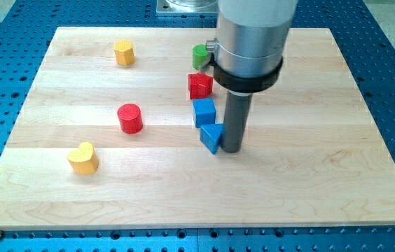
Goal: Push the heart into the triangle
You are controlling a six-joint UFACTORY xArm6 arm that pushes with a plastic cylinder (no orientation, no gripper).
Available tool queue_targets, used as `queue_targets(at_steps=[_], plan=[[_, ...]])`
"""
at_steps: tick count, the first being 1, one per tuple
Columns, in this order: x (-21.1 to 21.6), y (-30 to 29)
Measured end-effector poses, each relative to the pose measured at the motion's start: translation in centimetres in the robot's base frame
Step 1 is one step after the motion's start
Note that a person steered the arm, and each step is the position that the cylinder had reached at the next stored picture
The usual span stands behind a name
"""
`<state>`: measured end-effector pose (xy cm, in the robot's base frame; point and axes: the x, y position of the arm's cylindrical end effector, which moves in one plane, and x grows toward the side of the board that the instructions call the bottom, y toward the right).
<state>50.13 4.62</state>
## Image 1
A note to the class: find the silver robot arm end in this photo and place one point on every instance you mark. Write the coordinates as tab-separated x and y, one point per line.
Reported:
249	41

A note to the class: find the blue triangle block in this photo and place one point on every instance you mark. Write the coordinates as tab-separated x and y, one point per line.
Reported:
210	136

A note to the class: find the yellow heart block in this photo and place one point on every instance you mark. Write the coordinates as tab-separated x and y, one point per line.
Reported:
83	160

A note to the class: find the blue cube block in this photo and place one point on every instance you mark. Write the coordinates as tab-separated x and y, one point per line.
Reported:
204	112

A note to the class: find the red star block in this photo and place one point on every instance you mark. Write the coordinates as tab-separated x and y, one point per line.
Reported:
200	85

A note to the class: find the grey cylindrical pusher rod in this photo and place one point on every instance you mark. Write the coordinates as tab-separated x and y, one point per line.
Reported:
235	120

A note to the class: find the red cylinder block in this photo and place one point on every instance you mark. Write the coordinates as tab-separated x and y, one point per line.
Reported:
130	118

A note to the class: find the green cylinder block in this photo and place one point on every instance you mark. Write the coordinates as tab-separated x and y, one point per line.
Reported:
200	56

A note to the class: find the yellow hexagon block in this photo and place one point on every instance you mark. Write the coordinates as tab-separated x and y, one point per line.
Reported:
124	52

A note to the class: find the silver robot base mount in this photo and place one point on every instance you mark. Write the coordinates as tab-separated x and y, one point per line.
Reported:
186	6

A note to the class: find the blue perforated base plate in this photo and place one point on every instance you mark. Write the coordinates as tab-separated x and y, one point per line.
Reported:
26	31

